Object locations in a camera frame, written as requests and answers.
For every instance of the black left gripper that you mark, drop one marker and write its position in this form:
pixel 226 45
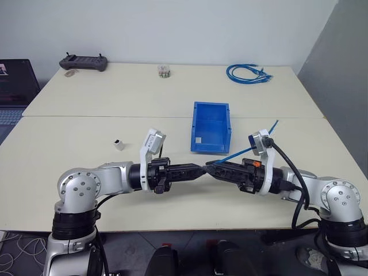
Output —
pixel 160 175

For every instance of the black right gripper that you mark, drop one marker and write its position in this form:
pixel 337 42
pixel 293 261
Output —
pixel 253 178

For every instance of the blue plastic bin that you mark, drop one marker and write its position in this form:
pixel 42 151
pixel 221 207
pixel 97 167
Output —
pixel 211 129

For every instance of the white coupler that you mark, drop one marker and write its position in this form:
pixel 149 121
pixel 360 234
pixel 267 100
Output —
pixel 118 144

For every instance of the dark rounded shape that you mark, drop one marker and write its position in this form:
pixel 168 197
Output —
pixel 161 261
pixel 227 258

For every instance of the clear jar of couplers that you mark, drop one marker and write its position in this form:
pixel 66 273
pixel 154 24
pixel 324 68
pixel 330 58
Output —
pixel 164 71

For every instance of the gray remote controller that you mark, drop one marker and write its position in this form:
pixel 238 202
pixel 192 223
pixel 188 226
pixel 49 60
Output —
pixel 83 62

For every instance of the small clear plastic piece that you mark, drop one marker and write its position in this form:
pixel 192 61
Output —
pixel 70 73

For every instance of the dark laptop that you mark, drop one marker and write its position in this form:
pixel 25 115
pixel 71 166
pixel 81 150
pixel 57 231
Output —
pixel 14 83

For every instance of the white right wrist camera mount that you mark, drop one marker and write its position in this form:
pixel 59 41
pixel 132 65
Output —
pixel 268 169

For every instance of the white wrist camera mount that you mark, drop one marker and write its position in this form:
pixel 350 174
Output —
pixel 147 149
pixel 268 169

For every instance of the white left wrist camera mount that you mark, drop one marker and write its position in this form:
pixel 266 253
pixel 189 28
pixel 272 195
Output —
pixel 147 149

